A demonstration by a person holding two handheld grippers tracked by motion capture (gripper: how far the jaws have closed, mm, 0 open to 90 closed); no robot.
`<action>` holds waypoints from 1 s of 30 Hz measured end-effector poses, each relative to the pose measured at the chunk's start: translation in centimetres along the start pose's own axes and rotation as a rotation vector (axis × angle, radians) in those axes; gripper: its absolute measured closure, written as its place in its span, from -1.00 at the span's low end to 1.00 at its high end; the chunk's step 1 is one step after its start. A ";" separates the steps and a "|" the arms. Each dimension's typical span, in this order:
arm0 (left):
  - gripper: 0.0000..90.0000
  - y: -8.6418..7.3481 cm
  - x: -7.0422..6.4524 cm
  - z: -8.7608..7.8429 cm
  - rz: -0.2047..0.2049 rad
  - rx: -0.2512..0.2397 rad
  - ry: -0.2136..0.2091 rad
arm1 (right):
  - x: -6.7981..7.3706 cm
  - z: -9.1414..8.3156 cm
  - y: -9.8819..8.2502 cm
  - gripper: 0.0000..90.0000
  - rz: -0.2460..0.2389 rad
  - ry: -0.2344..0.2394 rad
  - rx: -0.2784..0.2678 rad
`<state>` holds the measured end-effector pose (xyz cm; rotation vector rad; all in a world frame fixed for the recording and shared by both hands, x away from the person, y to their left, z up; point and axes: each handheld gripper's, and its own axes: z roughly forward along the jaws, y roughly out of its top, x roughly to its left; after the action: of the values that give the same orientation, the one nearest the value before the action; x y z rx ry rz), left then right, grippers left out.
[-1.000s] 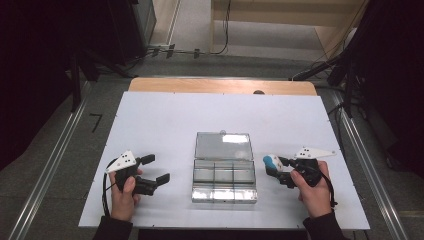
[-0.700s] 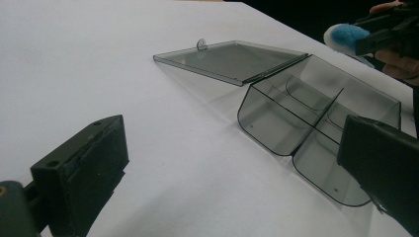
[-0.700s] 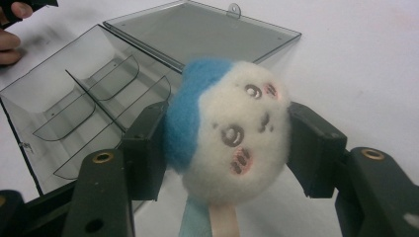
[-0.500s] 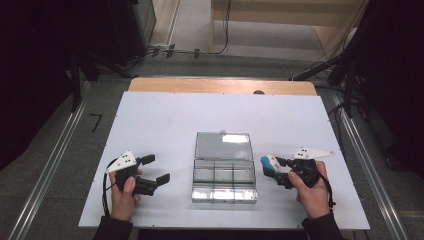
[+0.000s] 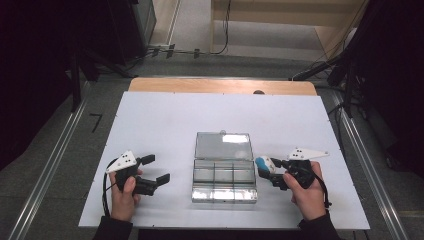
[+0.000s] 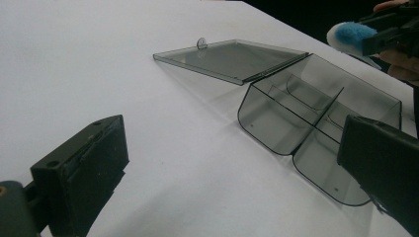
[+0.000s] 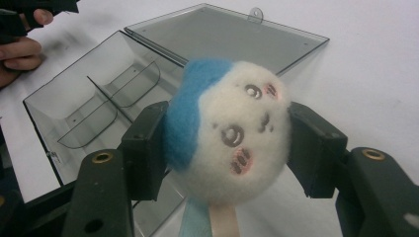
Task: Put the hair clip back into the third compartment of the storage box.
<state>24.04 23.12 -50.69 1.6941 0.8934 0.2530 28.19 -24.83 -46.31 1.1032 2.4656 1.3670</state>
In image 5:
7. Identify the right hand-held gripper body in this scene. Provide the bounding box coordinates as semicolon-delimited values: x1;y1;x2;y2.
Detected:
273;147;330;192

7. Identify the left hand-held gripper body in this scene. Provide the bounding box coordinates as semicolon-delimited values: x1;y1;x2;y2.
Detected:
105;150;158;198

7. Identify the blue and white plush toy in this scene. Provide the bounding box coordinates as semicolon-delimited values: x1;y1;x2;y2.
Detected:
254;155;278;175

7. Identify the clear grey plastic compartment box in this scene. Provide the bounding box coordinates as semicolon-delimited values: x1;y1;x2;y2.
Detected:
191;131;259;204

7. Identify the person's right hand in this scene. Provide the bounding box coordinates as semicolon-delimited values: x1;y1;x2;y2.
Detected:
282;161;327;222

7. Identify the person's left hand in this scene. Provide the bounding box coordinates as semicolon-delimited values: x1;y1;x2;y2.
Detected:
109;169;144;223

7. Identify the white table board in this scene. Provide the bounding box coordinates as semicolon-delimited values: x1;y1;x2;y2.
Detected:
78;91;371;231

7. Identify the wooden table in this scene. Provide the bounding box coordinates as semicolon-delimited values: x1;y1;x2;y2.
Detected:
128;77;318;97

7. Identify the black tripod stand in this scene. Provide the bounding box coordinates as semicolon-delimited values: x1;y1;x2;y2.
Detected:
288;49;368;119
68;46;134;113

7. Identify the black curtain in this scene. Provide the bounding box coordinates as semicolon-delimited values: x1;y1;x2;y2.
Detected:
0;0;114;171
349;0;424;178

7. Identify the dark cabinet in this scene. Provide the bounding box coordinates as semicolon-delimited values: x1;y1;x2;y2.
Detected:
109;0;158;66

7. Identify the beige wooden shelf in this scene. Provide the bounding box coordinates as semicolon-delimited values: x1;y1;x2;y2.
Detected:
209;0;368;61

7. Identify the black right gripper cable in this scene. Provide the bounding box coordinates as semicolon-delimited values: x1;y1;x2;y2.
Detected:
312;172;333;209

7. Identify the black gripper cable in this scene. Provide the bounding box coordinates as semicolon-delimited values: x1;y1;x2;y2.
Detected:
101;158;118;218
312;172;333;209

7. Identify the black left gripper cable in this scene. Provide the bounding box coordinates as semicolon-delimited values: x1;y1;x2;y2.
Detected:
101;158;118;218

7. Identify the metal floor rail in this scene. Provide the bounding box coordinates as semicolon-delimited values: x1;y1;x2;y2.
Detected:
329;89;412;240
8;81;93;240

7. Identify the floor cable with black clips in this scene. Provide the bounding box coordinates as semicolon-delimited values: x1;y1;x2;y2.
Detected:
146;43;205;60

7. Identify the hanging black cable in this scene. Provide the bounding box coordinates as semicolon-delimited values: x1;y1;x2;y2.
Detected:
209;0;233;56

